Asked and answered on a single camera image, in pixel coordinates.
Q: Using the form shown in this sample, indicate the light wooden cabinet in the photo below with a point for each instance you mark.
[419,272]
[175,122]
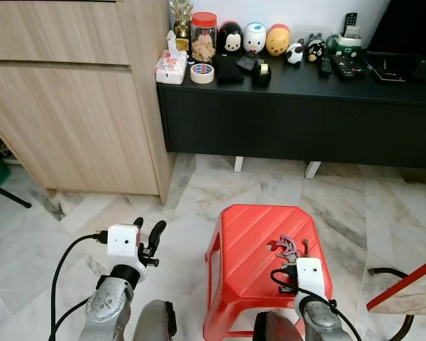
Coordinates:
[71,121]

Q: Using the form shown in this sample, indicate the folded black cloth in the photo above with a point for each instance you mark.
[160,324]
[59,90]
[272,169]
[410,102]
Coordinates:
[228,71]

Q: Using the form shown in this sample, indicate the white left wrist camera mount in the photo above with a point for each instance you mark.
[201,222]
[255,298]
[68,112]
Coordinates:
[123,243]

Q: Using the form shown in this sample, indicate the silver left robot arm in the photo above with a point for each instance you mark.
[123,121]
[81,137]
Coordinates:
[110,309]

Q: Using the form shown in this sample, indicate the black mouse plush toy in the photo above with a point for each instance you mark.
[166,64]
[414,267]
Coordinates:
[230,40]

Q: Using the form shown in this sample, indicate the flat black box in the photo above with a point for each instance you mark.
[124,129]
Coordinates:
[392,67]

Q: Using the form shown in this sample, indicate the small gold trophy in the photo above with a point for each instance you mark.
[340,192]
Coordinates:
[180,25]

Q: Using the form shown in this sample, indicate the white duck plush toy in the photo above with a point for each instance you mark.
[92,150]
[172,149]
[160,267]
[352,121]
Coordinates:
[254,39]

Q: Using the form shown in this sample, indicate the silver brass key bunch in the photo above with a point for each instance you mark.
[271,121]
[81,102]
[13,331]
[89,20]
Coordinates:
[287,247]

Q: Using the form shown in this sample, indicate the red plastic stool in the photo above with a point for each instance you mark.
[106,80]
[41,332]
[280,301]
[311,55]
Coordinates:
[248,249]

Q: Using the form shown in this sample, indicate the thin black rod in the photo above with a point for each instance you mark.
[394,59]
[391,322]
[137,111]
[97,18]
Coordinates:
[7,195]

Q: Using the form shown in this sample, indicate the white console leg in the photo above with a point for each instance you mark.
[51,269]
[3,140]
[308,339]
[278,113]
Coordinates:
[238,165]
[312,170]

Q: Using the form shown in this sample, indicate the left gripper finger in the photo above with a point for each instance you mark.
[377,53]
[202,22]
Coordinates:
[138,224]
[157,231]

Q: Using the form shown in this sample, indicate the white tape roll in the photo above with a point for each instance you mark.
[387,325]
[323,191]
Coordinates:
[202,77]

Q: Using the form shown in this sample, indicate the grey right robot leg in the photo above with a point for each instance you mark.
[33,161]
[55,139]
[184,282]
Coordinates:
[273,328]

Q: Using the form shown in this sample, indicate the green white holder cup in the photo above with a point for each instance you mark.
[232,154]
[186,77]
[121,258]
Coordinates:
[348,45]

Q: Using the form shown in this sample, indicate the black TV console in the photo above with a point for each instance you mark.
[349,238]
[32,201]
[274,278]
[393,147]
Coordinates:
[298,121]

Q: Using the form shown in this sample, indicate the slim black remote control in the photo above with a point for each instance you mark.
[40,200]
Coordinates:
[351,21]

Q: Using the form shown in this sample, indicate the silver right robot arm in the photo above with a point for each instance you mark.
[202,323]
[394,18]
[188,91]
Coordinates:
[323,323]

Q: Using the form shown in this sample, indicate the pink white tissue pack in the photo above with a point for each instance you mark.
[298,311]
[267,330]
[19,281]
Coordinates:
[171,67]

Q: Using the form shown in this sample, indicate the small black grey object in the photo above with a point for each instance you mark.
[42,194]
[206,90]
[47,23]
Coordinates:
[248,63]

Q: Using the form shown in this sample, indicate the clear jar red lid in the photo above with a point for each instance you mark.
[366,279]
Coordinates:
[204,39]

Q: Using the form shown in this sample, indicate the small black remote control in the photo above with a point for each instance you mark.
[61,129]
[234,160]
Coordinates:
[326,65]

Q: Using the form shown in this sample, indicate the marble pattern table top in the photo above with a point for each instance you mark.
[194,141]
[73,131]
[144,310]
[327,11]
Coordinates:
[412,291]

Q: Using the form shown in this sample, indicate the small black white figurine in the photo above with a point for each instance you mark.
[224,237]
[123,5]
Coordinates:
[294,54]

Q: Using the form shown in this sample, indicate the black metal table leg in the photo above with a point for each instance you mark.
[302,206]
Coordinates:
[394,272]

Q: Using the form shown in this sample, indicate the large black remote control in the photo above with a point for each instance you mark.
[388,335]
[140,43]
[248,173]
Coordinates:
[348,66]

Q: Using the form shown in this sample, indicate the black tape dispenser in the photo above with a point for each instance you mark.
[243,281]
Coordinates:
[261,74]

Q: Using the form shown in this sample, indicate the yellow bear plush toy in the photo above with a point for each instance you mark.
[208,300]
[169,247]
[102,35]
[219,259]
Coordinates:
[277,40]

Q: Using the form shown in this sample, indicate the black television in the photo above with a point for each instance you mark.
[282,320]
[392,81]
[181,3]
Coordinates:
[412,25]

